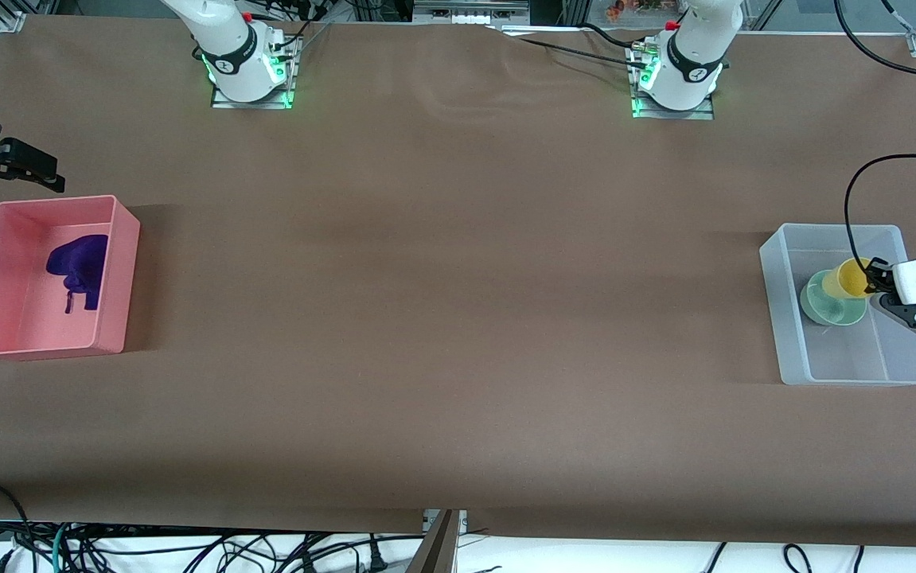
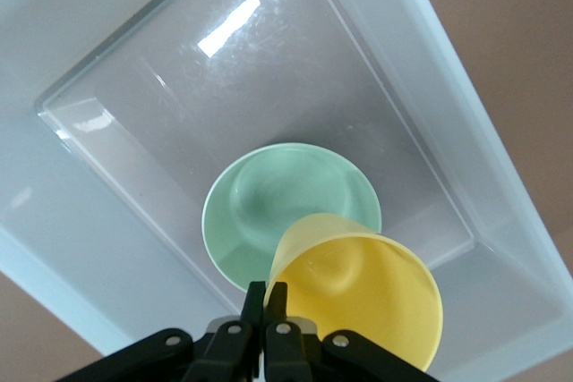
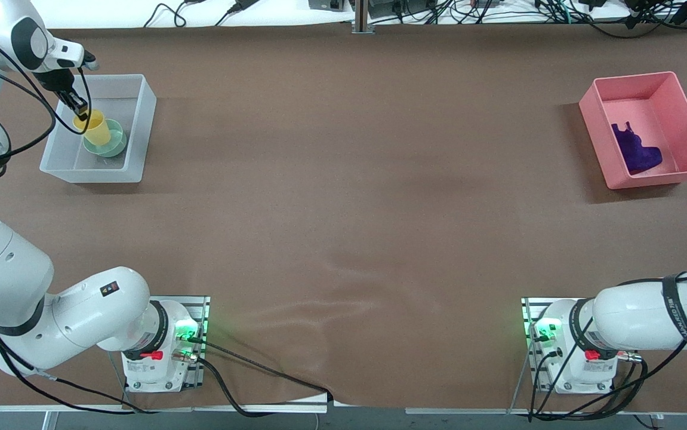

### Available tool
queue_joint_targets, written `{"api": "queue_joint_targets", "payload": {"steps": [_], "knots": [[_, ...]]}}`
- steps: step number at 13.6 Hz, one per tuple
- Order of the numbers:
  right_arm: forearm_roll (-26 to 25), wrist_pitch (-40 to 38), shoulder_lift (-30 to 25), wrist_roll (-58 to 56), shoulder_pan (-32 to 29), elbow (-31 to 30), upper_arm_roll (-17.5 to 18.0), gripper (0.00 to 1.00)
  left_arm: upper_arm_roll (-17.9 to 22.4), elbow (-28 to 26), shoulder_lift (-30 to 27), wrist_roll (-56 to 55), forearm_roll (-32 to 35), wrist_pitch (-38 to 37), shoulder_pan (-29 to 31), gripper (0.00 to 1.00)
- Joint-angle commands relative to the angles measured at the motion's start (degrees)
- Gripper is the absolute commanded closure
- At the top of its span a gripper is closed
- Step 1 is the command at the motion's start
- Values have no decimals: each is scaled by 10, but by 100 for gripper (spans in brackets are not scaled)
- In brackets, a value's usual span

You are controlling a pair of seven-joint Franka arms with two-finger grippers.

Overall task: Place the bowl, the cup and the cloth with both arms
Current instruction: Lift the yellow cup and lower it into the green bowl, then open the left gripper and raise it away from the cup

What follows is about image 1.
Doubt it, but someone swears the yellow cup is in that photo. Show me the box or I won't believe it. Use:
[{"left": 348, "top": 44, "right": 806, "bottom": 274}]
[{"left": 837, "top": 257, "right": 874, "bottom": 299}]

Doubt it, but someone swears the green cup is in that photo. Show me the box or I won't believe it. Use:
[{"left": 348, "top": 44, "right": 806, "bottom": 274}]
[{"left": 800, "top": 269, "right": 868, "bottom": 327}]

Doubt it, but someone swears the purple cloth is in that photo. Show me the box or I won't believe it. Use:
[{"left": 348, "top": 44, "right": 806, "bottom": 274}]
[{"left": 45, "top": 234, "right": 110, "bottom": 314}]

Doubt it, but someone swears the translucent plastic bin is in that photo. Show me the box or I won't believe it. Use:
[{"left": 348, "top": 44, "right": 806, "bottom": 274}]
[{"left": 758, "top": 223, "right": 916, "bottom": 387}]

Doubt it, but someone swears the pink plastic bin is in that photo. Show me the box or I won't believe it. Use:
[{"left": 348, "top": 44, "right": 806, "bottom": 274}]
[{"left": 0, "top": 195, "right": 142, "bottom": 361}]

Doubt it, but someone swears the white power strip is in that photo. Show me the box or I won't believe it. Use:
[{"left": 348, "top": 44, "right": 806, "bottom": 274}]
[{"left": 414, "top": 0, "right": 530, "bottom": 25}]

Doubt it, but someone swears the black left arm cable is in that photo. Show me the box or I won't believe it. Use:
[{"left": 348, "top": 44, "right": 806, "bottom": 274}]
[{"left": 834, "top": 0, "right": 916, "bottom": 80}]

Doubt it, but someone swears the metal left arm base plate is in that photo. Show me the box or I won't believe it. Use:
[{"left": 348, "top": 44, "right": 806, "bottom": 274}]
[{"left": 630, "top": 44, "right": 716, "bottom": 121}]

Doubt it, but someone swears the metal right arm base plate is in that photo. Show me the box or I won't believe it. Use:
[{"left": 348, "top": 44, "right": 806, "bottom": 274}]
[{"left": 209, "top": 36, "right": 297, "bottom": 111}]

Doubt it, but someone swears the black right base cable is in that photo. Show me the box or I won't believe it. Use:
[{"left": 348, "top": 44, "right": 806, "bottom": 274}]
[{"left": 271, "top": 20, "right": 331, "bottom": 57}]

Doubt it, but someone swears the short black table cable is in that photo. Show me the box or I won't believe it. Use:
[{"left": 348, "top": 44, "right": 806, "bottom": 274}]
[{"left": 581, "top": 22, "right": 645, "bottom": 49}]

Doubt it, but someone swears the long black table cable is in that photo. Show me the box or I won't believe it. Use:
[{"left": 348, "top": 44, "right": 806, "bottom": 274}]
[{"left": 497, "top": 28, "right": 649, "bottom": 68}]

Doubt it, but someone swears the dark table support post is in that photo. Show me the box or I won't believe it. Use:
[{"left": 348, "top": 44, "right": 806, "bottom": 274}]
[{"left": 406, "top": 509, "right": 462, "bottom": 573}]

